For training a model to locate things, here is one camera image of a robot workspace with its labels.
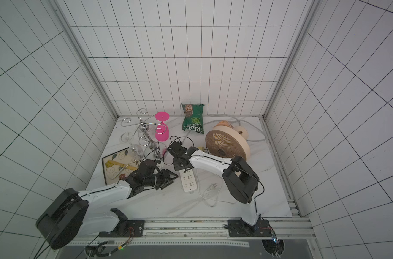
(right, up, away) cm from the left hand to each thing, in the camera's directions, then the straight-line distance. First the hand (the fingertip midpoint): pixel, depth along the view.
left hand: (174, 180), depth 83 cm
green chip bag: (+9, +35, +24) cm, 43 cm away
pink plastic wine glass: (-9, +25, +11) cm, 28 cm away
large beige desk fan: (+25, +22, -13) cm, 36 cm away
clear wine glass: (-22, +15, +3) cm, 27 cm away
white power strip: (+8, 0, +2) cm, 8 cm away
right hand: (-1, +7, +5) cm, 8 cm away
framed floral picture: (-34, +6, +10) cm, 36 cm away
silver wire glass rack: (-14, +15, +11) cm, 23 cm away
